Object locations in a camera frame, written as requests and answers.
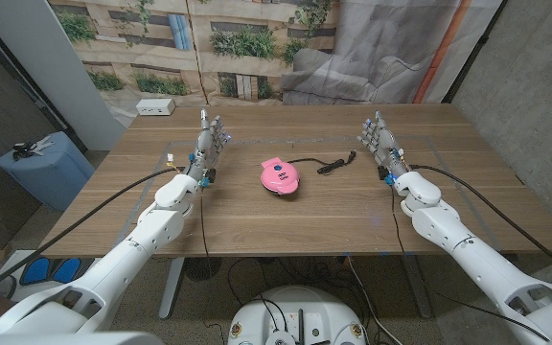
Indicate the white table leg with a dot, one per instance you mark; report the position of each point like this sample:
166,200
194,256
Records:
170,292
419,292

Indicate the white robot torso edge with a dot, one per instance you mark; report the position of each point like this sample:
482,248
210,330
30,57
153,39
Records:
65,338

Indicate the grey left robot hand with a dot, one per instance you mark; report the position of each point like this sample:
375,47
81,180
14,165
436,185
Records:
203,155

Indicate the grey keys bundle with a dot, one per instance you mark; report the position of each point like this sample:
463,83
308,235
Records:
42,144

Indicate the blue plastic bin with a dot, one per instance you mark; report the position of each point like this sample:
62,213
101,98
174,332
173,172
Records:
51,177

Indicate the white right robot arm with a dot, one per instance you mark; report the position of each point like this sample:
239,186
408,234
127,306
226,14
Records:
472,254

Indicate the white wall panel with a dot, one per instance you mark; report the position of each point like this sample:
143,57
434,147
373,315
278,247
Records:
51,62

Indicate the black round floor stand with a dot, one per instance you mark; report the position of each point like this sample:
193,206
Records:
202,268

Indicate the building print backdrop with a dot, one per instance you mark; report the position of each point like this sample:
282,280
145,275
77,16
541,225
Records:
161,48

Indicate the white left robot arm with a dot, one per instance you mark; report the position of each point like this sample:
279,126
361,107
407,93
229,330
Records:
127,259

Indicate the white power strip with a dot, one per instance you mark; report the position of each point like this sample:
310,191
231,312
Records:
155,107

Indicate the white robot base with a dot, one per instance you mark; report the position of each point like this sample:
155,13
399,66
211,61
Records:
300,306

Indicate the white pedal board blue pads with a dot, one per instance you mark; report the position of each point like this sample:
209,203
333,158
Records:
41,270

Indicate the small black gadget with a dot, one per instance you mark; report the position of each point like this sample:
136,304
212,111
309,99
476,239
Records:
23,149

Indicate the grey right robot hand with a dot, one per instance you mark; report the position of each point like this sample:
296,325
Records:
385,146

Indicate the pink mini sandwich press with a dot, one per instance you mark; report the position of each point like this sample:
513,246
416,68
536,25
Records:
280,178

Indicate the black backdrop stand pole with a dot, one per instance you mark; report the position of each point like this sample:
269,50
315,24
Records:
472,52

